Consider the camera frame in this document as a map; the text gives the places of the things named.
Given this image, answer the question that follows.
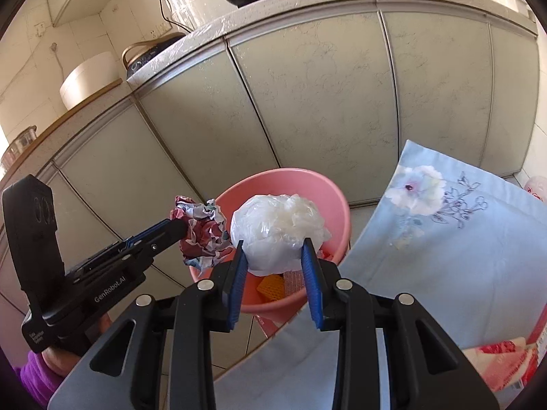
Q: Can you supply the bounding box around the white plastic bag ball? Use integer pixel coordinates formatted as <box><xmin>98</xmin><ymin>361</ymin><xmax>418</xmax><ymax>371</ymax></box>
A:
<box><xmin>230</xmin><ymin>193</ymin><xmax>332</xmax><ymax>277</ymax></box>

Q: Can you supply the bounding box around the stainless steel pot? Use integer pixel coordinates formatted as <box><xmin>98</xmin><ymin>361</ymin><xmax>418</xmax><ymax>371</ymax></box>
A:
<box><xmin>0</xmin><ymin>125</ymin><xmax>38</xmax><ymax>172</ymax></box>

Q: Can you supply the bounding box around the red white paper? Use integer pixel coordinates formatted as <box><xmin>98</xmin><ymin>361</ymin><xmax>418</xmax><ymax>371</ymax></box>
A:
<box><xmin>170</xmin><ymin>195</ymin><xmax>236</xmax><ymax>271</ymax></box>

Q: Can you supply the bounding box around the red plastic bag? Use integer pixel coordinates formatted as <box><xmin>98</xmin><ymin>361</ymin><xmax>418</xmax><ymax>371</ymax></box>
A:
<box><xmin>462</xmin><ymin>320</ymin><xmax>547</xmax><ymax>394</ymax></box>

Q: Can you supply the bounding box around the person's left forearm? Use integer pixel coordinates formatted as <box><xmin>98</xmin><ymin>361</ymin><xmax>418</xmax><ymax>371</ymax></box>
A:
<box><xmin>12</xmin><ymin>350</ymin><xmax>65</xmax><ymax>408</ymax></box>

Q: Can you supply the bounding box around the grey kitchen cabinet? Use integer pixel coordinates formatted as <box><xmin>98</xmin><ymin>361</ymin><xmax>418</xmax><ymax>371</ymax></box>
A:
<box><xmin>0</xmin><ymin>0</ymin><xmax>539</xmax><ymax>377</ymax></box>

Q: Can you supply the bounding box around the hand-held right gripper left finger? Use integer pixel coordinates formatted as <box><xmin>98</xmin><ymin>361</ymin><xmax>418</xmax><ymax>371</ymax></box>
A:
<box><xmin>47</xmin><ymin>239</ymin><xmax>249</xmax><ymax>410</ymax></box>

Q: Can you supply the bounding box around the white rectangular container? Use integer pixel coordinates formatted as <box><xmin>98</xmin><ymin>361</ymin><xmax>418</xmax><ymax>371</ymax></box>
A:
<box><xmin>481</xmin><ymin>0</ymin><xmax>533</xmax><ymax>13</ymax></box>

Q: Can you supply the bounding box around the white round pot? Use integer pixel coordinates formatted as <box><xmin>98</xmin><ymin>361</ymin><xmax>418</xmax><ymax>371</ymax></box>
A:
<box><xmin>59</xmin><ymin>51</ymin><xmax>122</xmax><ymax>112</ymax></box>

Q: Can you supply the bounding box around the black power cable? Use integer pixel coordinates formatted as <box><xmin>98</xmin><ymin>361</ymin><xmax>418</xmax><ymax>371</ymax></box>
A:
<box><xmin>147</xmin><ymin>0</ymin><xmax>193</xmax><ymax>35</ymax></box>

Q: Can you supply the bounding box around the person's left hand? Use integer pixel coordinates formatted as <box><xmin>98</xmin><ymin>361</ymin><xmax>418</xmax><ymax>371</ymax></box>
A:
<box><xmin>43</xmin><ymin>313</ymin><xmax>112</xmax><ymax>377</ymax></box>

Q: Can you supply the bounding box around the blue floral tablecloth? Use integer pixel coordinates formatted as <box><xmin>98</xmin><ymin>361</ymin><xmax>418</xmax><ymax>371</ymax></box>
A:
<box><xmin>212</xmin><ymin>139</ymin><xmax>547</xmax><ymax>410</ymax></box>

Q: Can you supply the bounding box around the pink plastic bin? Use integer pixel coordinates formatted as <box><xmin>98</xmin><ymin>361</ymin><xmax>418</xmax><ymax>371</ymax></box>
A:
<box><xmin>188</xmin><ymin>168</ymin><xmax>352</xmax><ymax>339</ymax></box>

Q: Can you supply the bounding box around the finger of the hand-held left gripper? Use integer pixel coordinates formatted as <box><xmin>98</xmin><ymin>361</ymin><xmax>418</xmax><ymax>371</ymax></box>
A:
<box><xmin>127</xmin><ymin>221</ymin><xmax>189</xmax><ymax>262</ymax></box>
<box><xmin>123</xmin><ymin>219</ymin><xmax>181</xmax><ymax>247</ymax></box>

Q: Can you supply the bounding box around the black induction cooker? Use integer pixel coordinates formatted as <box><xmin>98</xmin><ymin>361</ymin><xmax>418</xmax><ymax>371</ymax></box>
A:
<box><xmin>122</xmin><ymin>32</ymin><xmax>186</xmax><ymax>81</ymax></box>

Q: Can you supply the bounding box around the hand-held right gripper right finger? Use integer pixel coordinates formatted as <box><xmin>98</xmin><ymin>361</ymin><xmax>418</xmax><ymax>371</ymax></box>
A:
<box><xmin>300</xmin><ymin>238</ymin><xmax>501</xmax><ymax>410</ymax></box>

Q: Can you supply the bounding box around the yellow sponge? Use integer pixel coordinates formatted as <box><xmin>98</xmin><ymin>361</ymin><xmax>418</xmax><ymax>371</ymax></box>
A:
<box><xmin>256</xmin><ymin>275</ymin><xmax>286</xmax><ymax>302</ymax></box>

